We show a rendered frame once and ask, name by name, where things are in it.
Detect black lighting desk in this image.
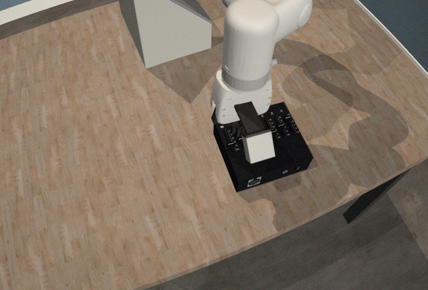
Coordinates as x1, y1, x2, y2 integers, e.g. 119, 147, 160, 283
214, 102, 313, 192

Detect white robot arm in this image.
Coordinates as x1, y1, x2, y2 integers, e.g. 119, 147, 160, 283
222, 0, 312, 164

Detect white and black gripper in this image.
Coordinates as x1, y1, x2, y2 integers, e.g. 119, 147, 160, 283
210, 70, 272, 139

